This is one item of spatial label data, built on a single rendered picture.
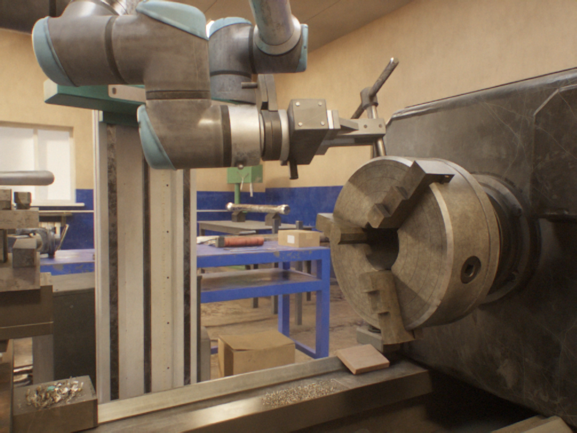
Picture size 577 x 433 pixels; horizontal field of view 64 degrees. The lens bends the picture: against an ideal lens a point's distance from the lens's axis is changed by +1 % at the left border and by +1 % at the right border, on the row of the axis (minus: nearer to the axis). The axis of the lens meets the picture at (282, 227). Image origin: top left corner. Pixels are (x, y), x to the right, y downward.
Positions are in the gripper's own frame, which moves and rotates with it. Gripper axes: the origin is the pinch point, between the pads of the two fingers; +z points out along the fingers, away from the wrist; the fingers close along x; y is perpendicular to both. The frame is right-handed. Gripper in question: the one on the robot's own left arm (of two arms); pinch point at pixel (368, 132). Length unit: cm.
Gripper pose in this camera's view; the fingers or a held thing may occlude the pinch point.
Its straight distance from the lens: 74.2
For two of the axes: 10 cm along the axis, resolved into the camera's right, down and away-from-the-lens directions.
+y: 1.1, 9.7, -2.3
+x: 1.5, -2.5, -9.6
